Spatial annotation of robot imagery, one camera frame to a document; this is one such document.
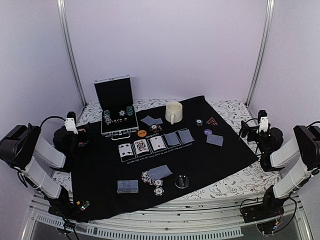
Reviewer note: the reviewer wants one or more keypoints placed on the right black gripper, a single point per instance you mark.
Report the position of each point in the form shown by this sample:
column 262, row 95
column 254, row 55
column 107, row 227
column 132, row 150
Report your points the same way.
column 245, row 131

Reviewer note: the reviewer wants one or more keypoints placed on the aluminium poker chip case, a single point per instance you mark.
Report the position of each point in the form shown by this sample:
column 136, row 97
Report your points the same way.
column 115, row 94

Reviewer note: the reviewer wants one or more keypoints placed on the white poker chip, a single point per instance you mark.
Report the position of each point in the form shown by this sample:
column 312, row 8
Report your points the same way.
column 122, row 113

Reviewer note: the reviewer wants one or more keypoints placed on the red triangle black token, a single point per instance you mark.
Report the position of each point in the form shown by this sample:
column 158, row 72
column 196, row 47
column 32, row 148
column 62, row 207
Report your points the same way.
column 211, row 121

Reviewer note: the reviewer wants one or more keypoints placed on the purple small blind button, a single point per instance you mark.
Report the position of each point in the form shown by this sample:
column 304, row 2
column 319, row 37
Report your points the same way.
column 208, row 132

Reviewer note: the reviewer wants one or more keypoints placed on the queen of hearts card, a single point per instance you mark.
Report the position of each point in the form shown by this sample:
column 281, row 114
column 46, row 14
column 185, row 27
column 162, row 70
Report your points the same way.
column 141, row 146

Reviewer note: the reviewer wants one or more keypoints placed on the teal chip stack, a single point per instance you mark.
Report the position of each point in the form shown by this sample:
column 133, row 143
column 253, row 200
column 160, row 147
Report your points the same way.
column 199, row 122

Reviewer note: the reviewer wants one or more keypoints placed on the orange big blind button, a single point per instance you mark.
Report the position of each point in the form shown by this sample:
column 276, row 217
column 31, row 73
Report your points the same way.
column 142, row 133

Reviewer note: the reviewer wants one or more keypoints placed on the blue patterned card deck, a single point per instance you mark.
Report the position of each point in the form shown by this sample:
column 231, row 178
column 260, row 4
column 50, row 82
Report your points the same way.
column 127, row 186

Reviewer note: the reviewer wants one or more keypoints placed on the poker chip stack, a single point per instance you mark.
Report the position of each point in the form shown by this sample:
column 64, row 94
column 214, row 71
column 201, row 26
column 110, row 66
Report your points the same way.
column 146, row 178
column 129, row 111

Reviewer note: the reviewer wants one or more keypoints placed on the face down card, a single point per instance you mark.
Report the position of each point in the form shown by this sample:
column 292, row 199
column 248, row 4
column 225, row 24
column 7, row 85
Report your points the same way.
column 172, row 139
column 185, row 136

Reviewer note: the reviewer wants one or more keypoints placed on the red brown chip stack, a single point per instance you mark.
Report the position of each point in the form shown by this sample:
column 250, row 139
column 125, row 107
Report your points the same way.
column 155, row 128

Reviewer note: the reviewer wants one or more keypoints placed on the dealt card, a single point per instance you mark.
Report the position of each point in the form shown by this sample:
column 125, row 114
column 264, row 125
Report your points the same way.
column 152, row 175
column 158, row 121
column 215, row 140

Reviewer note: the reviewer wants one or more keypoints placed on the clear black dealer button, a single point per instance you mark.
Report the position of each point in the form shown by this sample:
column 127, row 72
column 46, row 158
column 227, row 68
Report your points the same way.
column 181, row 181

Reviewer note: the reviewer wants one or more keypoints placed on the blue white chip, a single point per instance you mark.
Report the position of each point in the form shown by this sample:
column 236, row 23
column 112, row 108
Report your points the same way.
column 158, row 182
column 158, row 191

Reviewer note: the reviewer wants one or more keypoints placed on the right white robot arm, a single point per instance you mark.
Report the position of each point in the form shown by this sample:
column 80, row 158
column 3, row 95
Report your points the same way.
column 299, row 157

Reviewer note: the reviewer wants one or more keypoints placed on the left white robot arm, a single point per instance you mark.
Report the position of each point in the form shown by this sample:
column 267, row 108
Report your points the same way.
column 24, row 144

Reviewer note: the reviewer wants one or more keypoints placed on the chips at case left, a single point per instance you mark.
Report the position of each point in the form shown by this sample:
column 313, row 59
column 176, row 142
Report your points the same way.
column 107, row 117

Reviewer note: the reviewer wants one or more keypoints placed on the black poker table mat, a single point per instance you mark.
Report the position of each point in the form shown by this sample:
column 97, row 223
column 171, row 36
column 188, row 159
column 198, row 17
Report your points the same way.
column 98, row 166

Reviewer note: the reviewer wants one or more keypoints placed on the dice row in case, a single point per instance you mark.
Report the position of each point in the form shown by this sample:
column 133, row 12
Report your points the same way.
column 121, row 120

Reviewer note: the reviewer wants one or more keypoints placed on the small green circuit board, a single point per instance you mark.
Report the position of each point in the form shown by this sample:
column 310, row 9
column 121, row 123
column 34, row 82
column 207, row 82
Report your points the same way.
column 82, row 205

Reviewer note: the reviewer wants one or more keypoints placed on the cream ceramic mug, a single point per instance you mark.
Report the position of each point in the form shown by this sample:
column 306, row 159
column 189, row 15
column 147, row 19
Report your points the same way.
column 174, row 112

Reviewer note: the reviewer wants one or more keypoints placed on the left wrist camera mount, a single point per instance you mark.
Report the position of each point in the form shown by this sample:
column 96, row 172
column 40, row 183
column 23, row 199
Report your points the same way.
column 70, row 122

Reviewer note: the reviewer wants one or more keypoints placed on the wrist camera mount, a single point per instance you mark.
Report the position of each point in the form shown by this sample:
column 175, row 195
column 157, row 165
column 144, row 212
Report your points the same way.
column 263, row 123
column 70, row 122

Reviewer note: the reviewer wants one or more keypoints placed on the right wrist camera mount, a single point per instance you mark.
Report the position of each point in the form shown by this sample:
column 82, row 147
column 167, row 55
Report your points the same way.
column 263, row 123

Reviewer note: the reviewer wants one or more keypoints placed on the front aluminium rail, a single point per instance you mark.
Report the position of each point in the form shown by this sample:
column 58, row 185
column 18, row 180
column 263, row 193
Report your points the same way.
column 179, row 219

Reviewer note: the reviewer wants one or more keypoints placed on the left aluminium frame post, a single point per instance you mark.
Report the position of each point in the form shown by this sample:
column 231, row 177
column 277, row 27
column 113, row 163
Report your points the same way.
column 69, row 49

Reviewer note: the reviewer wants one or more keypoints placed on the aluminium frame post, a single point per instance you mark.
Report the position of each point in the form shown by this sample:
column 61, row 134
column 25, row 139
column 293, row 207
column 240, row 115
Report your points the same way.
column 69, row 49
column 261, row 53

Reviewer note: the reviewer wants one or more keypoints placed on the right aluminium frame post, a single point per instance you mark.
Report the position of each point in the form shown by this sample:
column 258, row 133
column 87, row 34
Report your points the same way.
column 261, row 53

